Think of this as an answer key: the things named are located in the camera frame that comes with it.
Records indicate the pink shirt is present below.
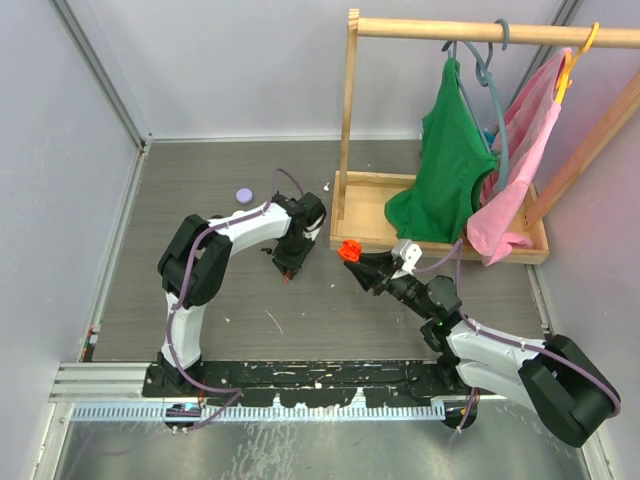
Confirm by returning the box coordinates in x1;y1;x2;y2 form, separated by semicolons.
466;48;573;266

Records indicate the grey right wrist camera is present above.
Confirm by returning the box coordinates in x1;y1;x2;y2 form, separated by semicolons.
391;239;422;279

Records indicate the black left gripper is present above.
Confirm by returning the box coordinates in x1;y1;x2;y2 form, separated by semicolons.
272;231;314;277

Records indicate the yellow clothes hanger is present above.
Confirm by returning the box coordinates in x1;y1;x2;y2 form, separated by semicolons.
555;22;600;104

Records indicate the wooden clothes rack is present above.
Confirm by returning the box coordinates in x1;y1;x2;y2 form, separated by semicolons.
330;10;639;269

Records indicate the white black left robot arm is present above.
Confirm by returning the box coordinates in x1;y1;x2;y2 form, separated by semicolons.
157;192;327;396

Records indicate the grey blue clothes hanger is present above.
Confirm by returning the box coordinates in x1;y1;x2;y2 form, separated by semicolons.
455;41;509;193

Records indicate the green shirt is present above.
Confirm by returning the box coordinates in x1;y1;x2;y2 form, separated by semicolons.
384;58;497;243

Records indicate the blue cloth item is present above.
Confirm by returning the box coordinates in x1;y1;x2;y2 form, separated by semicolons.
483;127;500;153

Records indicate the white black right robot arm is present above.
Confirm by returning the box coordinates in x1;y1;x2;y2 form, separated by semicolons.
338;240;621;447

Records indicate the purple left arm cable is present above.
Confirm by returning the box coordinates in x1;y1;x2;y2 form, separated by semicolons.
167;168;306;431

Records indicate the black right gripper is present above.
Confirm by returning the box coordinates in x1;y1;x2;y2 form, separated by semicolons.
345;249;434;321

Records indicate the white slotted cable duct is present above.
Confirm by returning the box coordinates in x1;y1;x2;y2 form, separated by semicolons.
70;400;446;423

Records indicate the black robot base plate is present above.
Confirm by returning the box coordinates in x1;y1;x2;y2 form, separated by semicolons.
142;360;470;408

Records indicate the purple round charging case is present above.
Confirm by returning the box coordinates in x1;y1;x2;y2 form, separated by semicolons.
235;187;254;205

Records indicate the orange earbud charging case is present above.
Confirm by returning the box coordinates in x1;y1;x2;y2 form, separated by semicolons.
338;239;362;262

